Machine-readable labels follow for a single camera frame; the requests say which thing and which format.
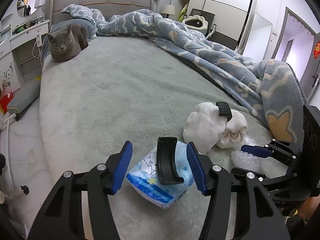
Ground clear bubble wrap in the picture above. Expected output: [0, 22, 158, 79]
[231, 135, 288, 178]

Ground blue tissue pack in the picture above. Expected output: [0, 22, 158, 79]
[126, 141, 201, 210]

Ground black curved plastic holder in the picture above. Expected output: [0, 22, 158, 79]
[156, 137, 184, 185]

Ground person's right hand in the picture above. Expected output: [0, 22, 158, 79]
[297, 196, 320, 220]

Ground blue patterned blanket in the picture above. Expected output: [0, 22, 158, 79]
[62, 4, 307, 143]

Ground grey door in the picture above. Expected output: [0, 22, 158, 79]
[300, 33, 319, 102]

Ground white rolled towel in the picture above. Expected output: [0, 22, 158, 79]
[183, 102, 248, 154]

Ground red door decoration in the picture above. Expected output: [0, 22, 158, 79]
[313, 41, 320, 59]

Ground red box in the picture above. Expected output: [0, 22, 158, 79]
[0, 92, 14, 114]

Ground grey cushioned stool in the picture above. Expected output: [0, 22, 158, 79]
[7, 79, 41, 121]

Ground black chair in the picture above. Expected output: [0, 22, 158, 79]
[185, 8, 215, 36]

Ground white wardrobe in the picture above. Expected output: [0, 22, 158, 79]
[187, 0, 256, 50]

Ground white cat bed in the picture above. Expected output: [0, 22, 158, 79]
[182, 15, 208, 35]

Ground grey cat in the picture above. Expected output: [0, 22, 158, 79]
[47, 23, 88, 62]

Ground bedside lamp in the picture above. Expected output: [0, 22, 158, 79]
[161, 4, 176, 18]

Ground white power strip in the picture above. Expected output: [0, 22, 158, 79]
[36, 31, 42, 48]

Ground white dressing table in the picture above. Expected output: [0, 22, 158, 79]
[1, 13, 49, 93]

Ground grey bed headboard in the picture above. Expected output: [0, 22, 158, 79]
[42, 0, 154, 24]

